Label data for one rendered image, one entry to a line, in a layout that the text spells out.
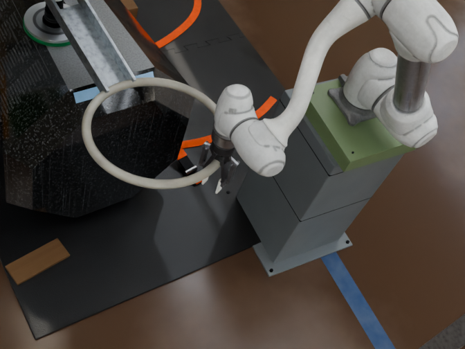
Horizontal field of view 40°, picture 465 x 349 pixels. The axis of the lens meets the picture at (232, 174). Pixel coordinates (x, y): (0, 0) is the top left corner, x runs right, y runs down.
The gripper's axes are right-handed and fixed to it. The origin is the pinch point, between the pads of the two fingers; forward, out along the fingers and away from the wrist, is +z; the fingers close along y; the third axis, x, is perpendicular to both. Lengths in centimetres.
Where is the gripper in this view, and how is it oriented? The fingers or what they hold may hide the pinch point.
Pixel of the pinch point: (212, 180)
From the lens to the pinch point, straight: 215.2
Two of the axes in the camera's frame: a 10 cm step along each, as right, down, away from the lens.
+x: -5.4, 5.7, -6.3
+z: -2.0, 6.3, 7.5
